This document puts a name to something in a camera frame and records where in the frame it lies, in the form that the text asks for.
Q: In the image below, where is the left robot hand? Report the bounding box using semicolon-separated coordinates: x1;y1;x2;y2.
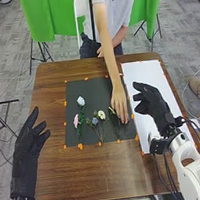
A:
0;104;59;200

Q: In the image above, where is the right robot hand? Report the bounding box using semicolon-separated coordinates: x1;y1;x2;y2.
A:
130;77;178;140

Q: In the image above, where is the dark mat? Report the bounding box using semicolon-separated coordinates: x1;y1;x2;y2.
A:
58;72;140;148

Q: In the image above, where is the person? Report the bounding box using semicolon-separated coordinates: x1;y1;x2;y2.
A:
73;0;152;130

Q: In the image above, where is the white sheet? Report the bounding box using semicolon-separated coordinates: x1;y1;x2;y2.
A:
120;55;197;157

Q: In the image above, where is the yellow flower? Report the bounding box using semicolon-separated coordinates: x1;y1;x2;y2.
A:
107;105;124;139

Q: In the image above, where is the white flower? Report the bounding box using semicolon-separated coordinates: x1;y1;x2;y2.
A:
95;108;110;136

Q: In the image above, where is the pink flower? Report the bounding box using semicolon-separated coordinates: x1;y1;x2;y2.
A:
71;112;88;139

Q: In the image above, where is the pale blue flower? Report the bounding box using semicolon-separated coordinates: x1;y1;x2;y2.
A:
74;95;89;121

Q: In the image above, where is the black stand pole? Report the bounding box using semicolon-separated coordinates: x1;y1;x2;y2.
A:
88;0;98;43

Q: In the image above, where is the black cable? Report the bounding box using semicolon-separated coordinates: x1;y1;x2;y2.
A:
176;114;200;167
151;150;179;197

